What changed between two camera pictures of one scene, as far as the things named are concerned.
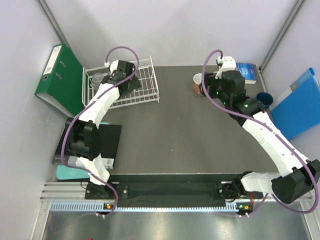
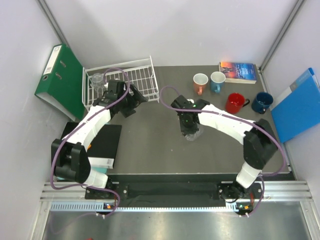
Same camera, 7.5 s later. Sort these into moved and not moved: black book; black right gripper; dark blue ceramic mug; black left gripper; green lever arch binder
Moved: black right gripper; black left gripper
Not moved: green lever arch binder; dark blue ceramic mug; black book
